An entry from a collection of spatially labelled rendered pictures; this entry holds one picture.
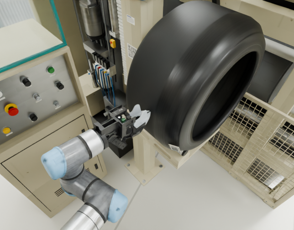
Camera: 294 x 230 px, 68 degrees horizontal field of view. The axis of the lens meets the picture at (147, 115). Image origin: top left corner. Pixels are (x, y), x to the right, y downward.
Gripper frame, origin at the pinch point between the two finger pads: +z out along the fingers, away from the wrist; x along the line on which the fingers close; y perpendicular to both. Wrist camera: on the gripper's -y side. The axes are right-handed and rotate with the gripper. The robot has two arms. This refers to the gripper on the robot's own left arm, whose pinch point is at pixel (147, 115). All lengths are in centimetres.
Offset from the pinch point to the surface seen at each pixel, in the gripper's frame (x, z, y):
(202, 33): -2.5, 17.6, 25.7
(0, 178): 112, -56, -131
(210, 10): 3.3, 28.6, 29.0
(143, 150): 28, 33, -79
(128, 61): 38.7, 23.5, -5.8
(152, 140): 9.3, 17.2, -36.3
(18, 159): 51, -38, -49
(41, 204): 51, -40, -103
